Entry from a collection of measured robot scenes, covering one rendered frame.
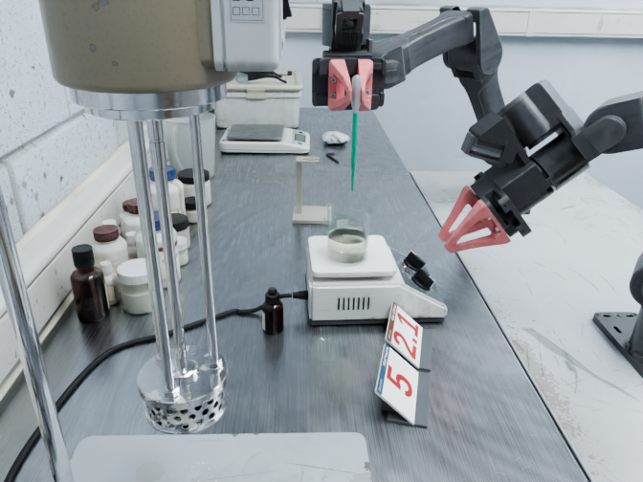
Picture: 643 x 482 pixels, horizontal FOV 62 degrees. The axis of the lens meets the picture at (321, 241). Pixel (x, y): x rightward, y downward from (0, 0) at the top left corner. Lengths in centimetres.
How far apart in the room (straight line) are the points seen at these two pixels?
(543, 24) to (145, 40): 208
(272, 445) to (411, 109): 181
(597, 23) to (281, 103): 123
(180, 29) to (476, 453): 50
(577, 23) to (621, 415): 181
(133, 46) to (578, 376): 65
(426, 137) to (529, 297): 146
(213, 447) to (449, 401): 28
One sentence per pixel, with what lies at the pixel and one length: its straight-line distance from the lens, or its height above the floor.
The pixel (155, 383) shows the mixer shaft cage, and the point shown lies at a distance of 43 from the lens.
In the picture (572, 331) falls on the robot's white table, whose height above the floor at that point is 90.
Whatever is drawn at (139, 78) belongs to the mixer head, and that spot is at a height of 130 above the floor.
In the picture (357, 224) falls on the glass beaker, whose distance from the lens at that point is 73.
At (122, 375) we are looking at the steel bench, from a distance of 73.
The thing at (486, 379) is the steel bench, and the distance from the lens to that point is 73.
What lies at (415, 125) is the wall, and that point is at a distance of 227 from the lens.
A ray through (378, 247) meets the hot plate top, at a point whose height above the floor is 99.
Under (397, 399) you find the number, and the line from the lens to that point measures 64.
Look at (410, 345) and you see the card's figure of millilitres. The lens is 73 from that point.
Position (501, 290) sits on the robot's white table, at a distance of 93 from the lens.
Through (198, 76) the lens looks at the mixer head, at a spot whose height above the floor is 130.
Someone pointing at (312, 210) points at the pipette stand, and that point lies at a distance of 114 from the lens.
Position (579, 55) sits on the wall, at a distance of 243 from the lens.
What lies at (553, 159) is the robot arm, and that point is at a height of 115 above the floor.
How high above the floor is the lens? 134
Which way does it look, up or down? 26 degrees down
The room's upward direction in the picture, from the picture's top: 1 degrees clockwise
